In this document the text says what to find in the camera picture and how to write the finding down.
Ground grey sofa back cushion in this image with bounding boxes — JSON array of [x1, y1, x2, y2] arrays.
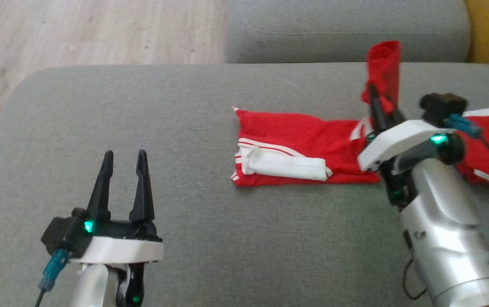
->
[[225, 0, 472, 64]]

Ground large grey sofa seat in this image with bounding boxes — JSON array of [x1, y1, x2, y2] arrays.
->
[[0, 62, 489, 307]]

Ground red Bulls jersey white sleeves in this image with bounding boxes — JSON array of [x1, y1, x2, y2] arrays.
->
[[231, 41, 402, 187]]

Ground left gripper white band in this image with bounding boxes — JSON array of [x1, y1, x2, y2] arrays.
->
[[72, 149, 164, 264]]

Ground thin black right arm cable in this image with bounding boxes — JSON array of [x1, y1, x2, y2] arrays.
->
[[401, 255, 429, 301]]

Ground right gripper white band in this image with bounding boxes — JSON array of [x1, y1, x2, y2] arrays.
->
[[357, 82, 446, 210]]

